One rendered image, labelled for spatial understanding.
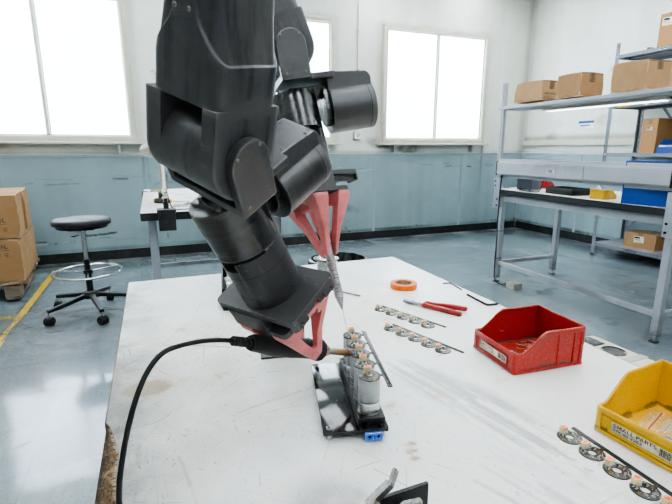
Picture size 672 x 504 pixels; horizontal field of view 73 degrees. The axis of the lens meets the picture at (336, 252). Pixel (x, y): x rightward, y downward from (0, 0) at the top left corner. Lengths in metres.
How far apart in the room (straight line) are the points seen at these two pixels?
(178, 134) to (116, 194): 4.53
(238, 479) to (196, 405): 0.15
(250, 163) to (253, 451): 0.32
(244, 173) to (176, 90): 0.06
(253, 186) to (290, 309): 0.12
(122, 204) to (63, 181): 0.52
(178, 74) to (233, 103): 0.04
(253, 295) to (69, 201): 4.53
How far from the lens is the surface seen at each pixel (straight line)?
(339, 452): 0.51
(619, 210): 3.13
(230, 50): 0.29
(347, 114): 0.58
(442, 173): 5.87
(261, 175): 0.33
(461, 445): 0.54
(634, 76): 3.13
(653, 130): 5.06
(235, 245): 0.37
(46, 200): 4.93
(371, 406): 0.53
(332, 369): 0.64
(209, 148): 0.30
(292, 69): 0.56
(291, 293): 0.41
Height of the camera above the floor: 1.06
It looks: 13 degrees down
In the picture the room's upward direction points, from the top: straight up
